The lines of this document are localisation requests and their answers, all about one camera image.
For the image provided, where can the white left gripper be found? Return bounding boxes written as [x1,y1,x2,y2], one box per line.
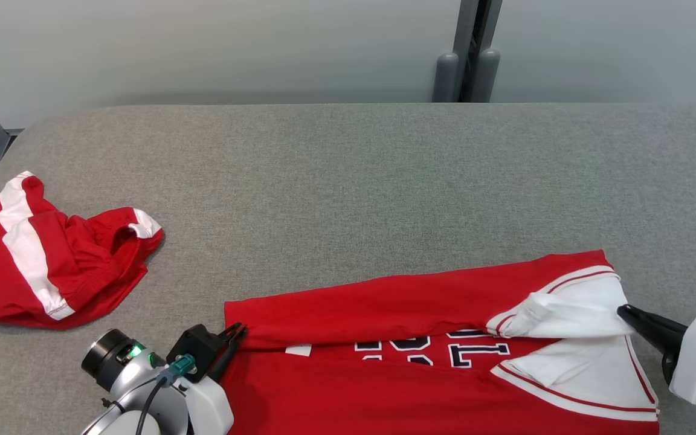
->
[186,322,248,435]

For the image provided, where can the red basketball jersey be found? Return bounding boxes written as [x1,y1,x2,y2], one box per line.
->
[220,250,662,435]

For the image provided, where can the red white-striped shorts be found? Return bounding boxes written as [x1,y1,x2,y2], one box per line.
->
[0,171,164,330]

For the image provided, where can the left black cable teal connector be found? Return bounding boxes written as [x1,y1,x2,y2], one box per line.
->
[135,355,198,435]

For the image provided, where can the grey rounded post foot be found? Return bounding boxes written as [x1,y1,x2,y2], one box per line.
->
[433,53,460,102]
[472,48,501,102]

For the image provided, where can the grey partition post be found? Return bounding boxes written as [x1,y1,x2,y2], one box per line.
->
[454,0,503,102]

